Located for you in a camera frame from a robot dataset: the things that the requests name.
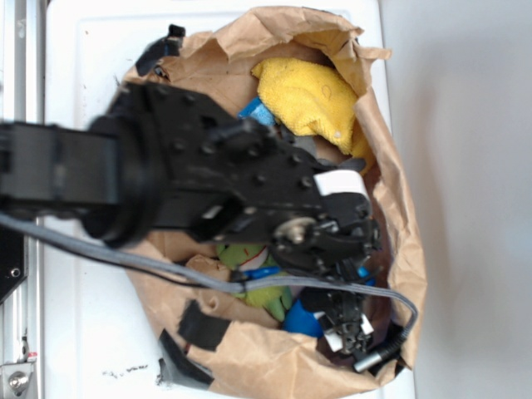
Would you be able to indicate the blue bottle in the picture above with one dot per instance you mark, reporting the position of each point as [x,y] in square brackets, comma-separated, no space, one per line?
[299,320]

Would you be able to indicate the yellow towel cloth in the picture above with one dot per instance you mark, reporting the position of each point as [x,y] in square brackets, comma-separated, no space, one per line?
[312,99]

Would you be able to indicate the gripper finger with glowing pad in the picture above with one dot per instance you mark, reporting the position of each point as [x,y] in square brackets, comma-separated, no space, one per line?
[347,337]

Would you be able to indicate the blue sponge block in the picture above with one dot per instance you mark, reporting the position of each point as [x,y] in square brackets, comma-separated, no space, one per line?
[258,111]

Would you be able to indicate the green plush turtle toy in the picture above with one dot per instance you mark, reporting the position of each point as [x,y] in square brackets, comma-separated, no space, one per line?
[255,262]

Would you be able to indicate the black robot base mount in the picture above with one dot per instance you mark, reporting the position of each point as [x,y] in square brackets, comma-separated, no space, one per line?
[13,262]

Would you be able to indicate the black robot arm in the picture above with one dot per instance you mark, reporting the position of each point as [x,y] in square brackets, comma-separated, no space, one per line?
[96,194]

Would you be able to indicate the aluminium rail frame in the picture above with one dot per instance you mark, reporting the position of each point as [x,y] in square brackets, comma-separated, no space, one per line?
[23,28]

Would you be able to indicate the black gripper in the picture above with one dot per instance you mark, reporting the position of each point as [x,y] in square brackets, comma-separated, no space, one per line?
[230,181]

